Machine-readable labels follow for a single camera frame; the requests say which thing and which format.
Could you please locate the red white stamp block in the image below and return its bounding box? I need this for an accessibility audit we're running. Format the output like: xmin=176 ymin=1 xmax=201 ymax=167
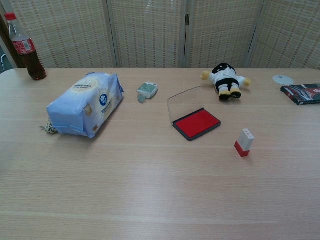
xmin=234 ymin=128 xmax=256 ymax=158

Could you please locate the red ink pad clear lid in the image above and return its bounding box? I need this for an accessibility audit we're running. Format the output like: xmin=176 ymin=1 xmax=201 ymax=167
xmin=166 ymin=85 xmax=222 ymax=142

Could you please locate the small green wipes packet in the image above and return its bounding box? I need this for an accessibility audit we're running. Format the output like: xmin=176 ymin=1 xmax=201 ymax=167
xmin=136 ymin=80 xmax=159 ymax=104

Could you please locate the blue tissue pack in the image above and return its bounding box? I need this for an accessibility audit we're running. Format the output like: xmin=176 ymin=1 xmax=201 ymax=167
xmin=46 ymin=71 xmax=125 ymax=139

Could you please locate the black white plush toy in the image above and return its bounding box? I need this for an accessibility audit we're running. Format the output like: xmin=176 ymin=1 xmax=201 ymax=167
xmin=201 ymin=62 xmax=252 ymax=102

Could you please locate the beige woven folding screen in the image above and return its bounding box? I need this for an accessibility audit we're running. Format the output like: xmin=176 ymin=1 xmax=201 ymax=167
xmin=0 ymin=0 xmax=320 ymax=70

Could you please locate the white round disc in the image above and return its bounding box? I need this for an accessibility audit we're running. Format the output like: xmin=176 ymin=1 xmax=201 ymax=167
xmin=272 ymin=74 xmax=295 ymax=86

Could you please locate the black red patterned box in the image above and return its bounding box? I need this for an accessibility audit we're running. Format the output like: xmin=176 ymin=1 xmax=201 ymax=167
xmin=280 ymin=83 xmax=320 ymax=106

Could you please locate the cola bottle red cap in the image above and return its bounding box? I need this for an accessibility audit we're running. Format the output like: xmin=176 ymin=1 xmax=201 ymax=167
xmin=4 ymin=12 xmax=48 ymax=81

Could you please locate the white metal tube frame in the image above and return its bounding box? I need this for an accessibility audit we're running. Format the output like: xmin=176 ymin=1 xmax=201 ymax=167
xmin=0 ymin=53 xmax=9 ymax=73

